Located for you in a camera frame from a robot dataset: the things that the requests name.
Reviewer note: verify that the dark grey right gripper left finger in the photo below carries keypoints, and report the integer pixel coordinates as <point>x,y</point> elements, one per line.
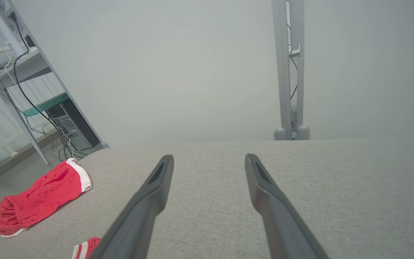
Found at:
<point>138,219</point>

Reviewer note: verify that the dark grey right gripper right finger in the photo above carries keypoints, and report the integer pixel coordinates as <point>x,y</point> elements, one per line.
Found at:
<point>282,223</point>

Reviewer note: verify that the red jersey with striped trim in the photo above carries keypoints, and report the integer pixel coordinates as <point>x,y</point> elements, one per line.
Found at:
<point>84,249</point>

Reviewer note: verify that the red shorts with white band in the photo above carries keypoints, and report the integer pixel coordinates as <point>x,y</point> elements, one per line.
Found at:
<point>38,201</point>

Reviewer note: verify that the black computer tower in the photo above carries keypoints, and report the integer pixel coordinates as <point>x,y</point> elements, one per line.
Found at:
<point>81,126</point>

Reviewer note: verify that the teal shelf board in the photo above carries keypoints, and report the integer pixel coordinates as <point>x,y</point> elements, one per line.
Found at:
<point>45,104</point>

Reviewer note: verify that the grey metal table leg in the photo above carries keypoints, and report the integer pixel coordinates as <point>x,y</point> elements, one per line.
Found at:
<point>23,68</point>

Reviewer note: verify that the white monitor stand pole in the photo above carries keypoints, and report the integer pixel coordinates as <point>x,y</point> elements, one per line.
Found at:
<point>2,28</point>

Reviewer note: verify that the grey metal truss post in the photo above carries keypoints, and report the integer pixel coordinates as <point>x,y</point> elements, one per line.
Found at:
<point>283,72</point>

